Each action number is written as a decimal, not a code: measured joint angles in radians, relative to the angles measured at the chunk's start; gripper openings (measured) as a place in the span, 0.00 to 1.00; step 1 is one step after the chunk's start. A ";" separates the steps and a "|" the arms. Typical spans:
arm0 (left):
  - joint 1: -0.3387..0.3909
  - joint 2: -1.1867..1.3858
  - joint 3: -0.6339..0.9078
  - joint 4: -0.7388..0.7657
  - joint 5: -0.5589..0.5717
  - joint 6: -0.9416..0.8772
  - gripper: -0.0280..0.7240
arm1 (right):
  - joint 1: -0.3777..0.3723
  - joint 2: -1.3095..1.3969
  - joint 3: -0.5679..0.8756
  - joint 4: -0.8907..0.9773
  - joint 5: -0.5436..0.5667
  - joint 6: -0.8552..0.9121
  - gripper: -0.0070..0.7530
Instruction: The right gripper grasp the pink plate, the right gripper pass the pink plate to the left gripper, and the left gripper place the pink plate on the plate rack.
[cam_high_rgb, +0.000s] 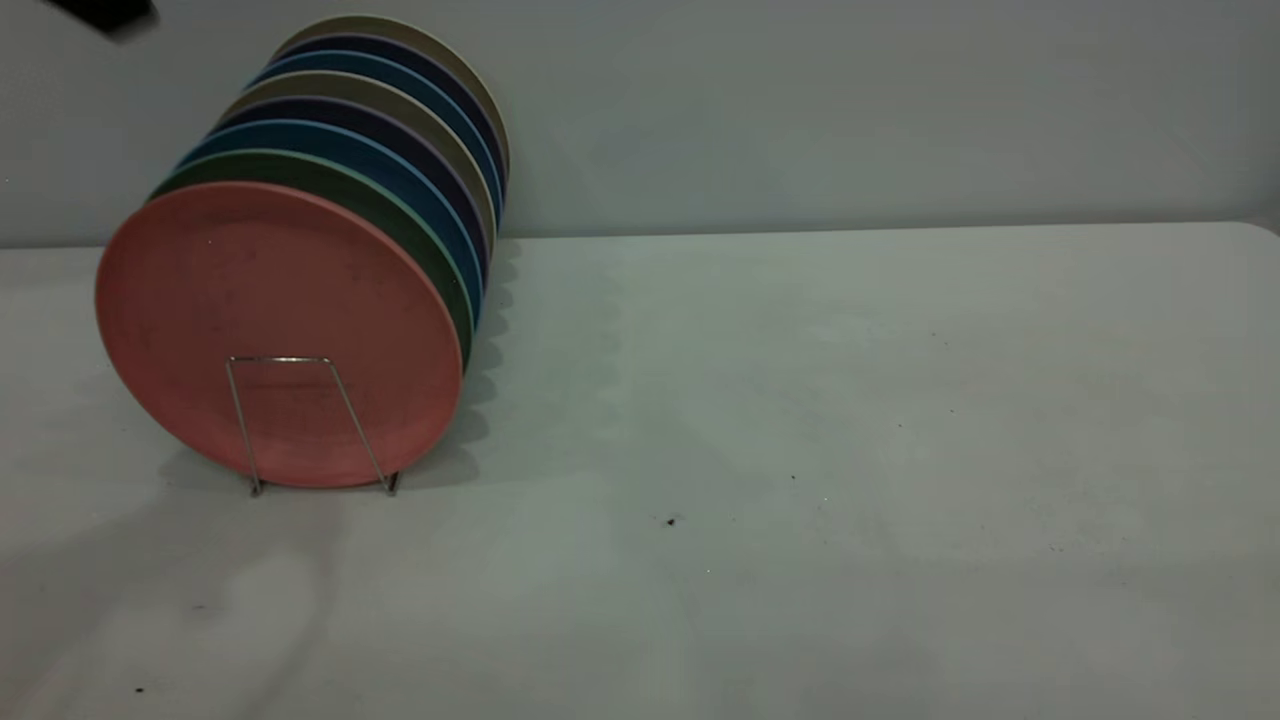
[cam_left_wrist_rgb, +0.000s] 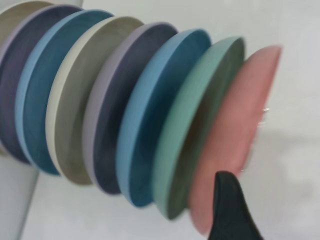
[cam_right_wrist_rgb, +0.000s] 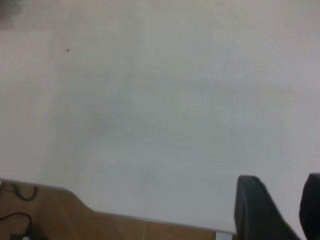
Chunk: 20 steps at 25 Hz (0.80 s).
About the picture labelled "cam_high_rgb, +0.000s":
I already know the beige round plate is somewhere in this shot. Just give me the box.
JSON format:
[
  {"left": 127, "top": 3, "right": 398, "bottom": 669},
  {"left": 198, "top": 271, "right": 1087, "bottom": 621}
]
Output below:
[
  {"left": 272, "top": 14, "right": 511, "bottom": 177},
  {"left": 218, "top": 70, "right": 499, "bottom": 239}
]

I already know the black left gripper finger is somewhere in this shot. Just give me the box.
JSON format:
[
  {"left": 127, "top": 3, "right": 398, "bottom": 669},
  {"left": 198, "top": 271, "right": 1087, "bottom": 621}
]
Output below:
[{"left": 45, "top": 0, "right": 159, "bottom": 43}]

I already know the pink round plate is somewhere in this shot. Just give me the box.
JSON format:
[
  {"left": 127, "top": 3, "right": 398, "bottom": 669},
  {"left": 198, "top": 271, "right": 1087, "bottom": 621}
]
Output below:
[{"left": 95, "top": 181, "right": 466, "bottom": 490}]

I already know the metal wire plate rack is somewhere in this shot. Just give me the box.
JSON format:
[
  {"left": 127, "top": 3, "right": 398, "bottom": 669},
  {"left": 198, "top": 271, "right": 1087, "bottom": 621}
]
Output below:
[{"left": 226, "top": 355, "right": 402, "bottom": 497}]

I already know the blue round plate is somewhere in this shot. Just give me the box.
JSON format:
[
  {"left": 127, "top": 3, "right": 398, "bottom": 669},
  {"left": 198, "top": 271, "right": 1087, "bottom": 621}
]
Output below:
[
  {"left": 178, "top": 120, "right": 487, "bottom": 323},
  {"left": 250, "top": 50, "right": 504, "bottom": 217}
]

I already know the green round plate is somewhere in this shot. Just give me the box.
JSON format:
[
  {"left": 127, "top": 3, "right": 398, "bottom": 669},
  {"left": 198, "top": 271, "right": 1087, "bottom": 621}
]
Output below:
[{"left": 150, "top": 150, "right": 475, "bottom": 367}]

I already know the dark purple round plate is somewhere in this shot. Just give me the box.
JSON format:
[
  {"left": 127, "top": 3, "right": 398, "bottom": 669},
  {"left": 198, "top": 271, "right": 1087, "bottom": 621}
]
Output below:
[
  {"left": 208, "top": 96, "right": 493, "bottom": 273},
  {"left": 270, "top": 33, "right": 507, "bottom": 177}
]

